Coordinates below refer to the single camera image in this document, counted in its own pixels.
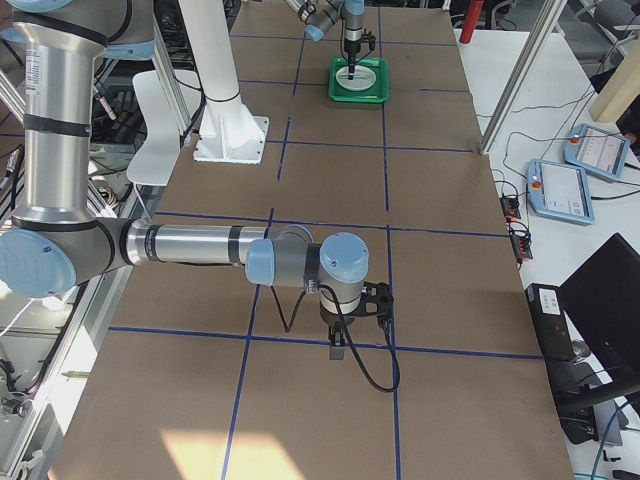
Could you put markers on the teach pendant farther from operator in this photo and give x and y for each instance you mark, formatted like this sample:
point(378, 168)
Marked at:
point(559, 191)

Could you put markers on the small orange black electronics module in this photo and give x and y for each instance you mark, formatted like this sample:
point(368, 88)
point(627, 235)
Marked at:
point(510, 206)

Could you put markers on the red cylinder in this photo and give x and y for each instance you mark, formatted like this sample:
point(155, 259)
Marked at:
point(470, 20)

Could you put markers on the white round plate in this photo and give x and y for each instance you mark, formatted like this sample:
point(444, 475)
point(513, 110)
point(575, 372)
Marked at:
point(364, 78)

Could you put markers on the aluminium frame post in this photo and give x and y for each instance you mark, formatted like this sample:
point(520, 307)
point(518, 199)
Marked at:
point(535, 42)

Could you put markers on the white curved panel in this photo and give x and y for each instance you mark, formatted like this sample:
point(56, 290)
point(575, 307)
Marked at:
point(154, 162)

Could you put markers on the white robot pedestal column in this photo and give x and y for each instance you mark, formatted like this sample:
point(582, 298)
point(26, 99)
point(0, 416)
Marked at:
point(229, 132)

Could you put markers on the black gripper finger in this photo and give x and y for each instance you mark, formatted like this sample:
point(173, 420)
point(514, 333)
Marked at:
point(337, 342)
point(351, 67)

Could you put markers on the green plastic tray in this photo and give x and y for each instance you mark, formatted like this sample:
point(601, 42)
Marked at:
point(377, 94)

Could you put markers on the black laptop computer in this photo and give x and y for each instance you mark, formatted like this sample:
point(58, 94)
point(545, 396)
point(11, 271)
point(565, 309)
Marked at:
point(601, 298)

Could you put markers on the teach pendant nearer operator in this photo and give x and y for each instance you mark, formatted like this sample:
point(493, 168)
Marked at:
point(599, 152)

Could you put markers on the black box device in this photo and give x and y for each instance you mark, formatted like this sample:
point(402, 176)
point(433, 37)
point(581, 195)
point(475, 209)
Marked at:
point(549, 321)

